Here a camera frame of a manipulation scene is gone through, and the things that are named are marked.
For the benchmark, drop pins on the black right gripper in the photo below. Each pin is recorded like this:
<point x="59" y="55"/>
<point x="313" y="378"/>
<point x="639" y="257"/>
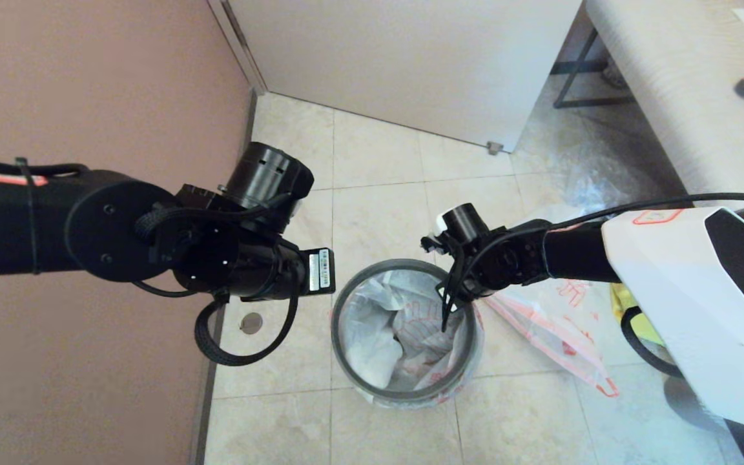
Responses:
<point x="465" y="223"/>

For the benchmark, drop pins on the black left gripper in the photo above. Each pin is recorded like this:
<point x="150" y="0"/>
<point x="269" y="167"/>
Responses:
<point x="268" y="174"/>

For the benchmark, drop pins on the white plastic bag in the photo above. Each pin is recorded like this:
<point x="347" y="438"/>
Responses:
<point x="553" y="329"/>

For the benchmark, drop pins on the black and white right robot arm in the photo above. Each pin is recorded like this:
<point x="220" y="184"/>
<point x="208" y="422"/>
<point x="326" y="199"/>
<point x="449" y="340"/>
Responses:
<point x="688" y="284"/>

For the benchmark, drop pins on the yellow fabric bag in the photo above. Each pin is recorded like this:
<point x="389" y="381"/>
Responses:
<point x="630" y="310"/>

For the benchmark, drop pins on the clear plastic bag with dark items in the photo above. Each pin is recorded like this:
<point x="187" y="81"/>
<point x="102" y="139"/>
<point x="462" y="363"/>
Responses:
<point x="604" y="181"/>

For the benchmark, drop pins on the grey metal baseboard strip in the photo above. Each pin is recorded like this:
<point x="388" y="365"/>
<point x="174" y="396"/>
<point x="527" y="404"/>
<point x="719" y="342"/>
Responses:
<point x="243" y="161"/>

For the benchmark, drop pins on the round metal floor door stop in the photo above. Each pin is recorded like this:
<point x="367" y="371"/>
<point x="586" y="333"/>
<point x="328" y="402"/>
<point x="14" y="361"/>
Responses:
<point x="251" y="323"/>

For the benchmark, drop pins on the white door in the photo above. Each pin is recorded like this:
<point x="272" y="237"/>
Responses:
<point x="411" y="58"/>

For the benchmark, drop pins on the white ribbed round stool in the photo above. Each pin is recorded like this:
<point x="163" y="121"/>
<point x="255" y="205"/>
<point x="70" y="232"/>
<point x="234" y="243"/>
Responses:
<point x="688" y="400"/>

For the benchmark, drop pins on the light wood grain table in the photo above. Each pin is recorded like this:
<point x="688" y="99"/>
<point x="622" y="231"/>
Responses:
<point x="682" y="97"/>

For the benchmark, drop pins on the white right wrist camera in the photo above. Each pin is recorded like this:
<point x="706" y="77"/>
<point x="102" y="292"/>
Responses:
<point x="440" y="225"/>

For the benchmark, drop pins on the white door frame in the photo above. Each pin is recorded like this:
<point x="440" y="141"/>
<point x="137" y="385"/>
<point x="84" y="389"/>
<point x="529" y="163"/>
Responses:
<point x="246" y="51"/>

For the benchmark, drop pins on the small metal door bracket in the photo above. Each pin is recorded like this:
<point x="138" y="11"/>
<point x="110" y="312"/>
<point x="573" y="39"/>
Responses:
<point x="496" y="148"/>

